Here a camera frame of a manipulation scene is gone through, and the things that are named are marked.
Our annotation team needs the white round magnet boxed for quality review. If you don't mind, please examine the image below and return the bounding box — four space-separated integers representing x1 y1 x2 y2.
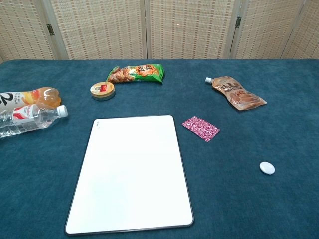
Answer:
259 161 276 176

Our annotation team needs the white rectangular board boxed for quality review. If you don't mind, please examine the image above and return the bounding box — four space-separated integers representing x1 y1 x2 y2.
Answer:
64 115 194 236

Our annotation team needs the green snack bag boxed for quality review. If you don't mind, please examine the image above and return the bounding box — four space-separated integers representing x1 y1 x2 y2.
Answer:
106 63 165 85

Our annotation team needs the round gold tin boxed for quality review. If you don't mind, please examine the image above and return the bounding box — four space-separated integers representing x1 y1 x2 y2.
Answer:
90 81 116 102

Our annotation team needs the brown spout pouch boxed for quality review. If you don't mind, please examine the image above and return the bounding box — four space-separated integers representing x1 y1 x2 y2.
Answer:
205 75 268 111

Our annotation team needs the woven bamboo folding screen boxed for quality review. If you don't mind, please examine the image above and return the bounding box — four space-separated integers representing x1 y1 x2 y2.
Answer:
0 0 319 61

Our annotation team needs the teal table cloth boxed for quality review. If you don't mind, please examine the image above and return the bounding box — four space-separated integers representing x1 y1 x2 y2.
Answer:
0 58 319 239

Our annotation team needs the orange drink bottle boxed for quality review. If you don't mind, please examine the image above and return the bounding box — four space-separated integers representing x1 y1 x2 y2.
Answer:
0 87 62 113

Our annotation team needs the clear water bottle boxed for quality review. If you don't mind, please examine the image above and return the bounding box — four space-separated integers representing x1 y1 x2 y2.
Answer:
0 105 69 139

